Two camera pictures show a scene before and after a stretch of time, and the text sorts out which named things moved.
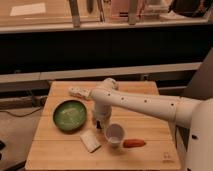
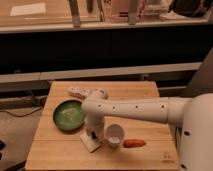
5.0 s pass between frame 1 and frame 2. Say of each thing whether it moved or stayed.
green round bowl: stayed
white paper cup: stayed
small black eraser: moved
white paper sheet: stayed
